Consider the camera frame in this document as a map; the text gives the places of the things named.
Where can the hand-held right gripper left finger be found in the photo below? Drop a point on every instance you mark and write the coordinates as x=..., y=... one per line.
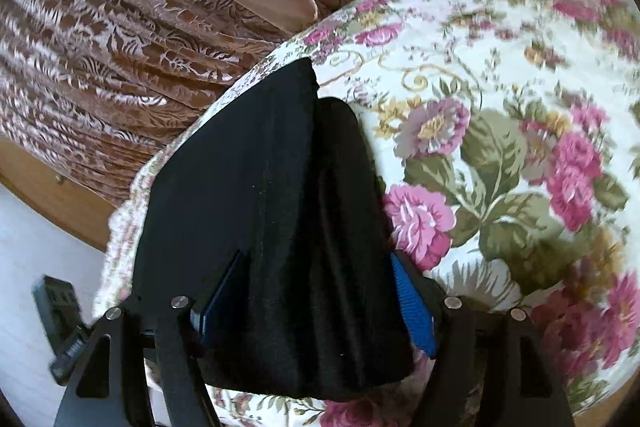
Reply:
x=220, y=302

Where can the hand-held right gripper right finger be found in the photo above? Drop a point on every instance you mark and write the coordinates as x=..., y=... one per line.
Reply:
x=415, y=307

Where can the black pants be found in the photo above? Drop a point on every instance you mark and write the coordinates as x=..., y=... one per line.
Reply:
x=280, y=207

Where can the wooden board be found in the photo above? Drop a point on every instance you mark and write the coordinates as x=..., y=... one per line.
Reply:
x=45, y=187

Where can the brown floral curtain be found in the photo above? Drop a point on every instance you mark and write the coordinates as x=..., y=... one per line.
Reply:
x=100, y=57

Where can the floral bedspread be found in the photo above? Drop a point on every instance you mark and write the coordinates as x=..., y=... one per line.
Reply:
x=500, y=57

